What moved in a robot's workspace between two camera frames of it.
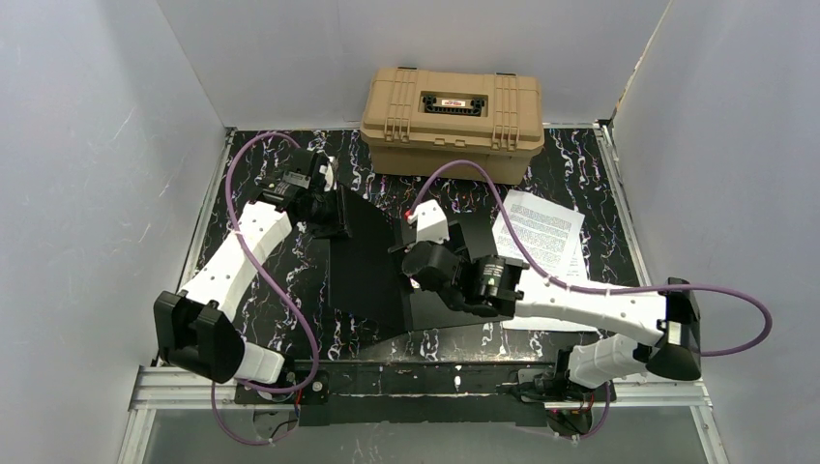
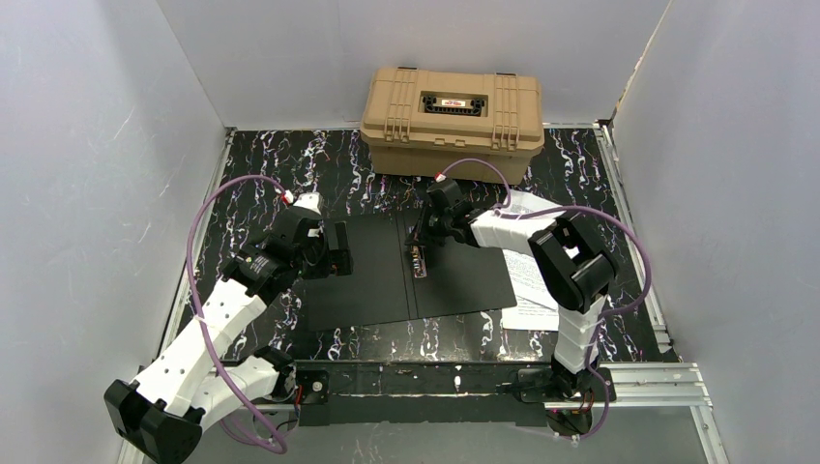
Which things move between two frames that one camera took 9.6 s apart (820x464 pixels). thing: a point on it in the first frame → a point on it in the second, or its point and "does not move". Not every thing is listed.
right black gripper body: (418, 259) → (425, 230)
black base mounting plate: (423, 393) does not move
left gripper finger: (342, 221) → (338, 239)
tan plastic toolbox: (414, 120) does not move
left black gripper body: (326, 209) → (335, 249)
